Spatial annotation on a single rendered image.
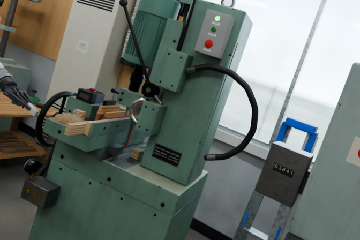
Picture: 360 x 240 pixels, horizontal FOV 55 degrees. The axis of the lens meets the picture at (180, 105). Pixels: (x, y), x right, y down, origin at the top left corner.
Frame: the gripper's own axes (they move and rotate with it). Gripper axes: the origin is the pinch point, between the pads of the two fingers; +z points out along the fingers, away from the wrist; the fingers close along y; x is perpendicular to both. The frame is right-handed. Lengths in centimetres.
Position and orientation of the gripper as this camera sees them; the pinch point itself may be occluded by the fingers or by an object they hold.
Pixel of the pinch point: (31, 109)
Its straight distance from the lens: 176.0
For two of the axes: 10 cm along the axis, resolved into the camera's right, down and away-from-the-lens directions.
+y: 3.2, -0.2, 9.5
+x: -6.0, 7.7, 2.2
